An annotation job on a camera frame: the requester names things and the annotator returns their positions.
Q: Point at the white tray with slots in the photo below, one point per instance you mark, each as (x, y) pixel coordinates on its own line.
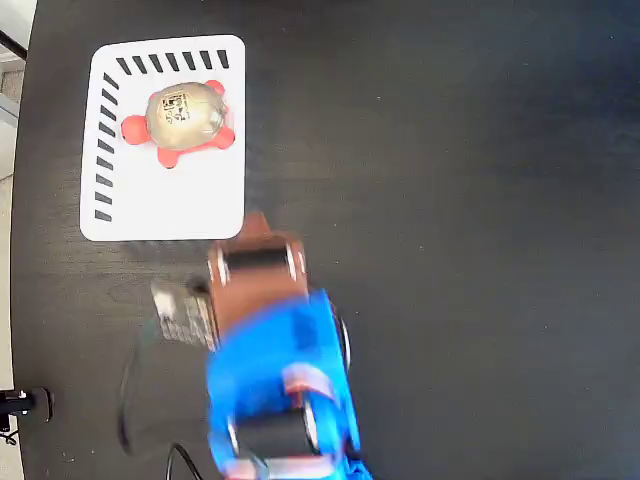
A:
(200, 200)

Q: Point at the black table clamp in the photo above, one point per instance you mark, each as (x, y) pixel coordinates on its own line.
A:
(30, 402)

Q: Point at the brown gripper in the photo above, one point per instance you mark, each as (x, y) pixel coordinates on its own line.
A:
(256, 260)

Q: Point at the red turtle toy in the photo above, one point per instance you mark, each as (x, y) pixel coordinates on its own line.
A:
(182, 117)

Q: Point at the black metal bar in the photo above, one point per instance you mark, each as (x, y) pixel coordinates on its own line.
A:
(12, 44)

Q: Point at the small camera circuit board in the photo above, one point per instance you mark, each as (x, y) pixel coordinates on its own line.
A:
(182, 312)

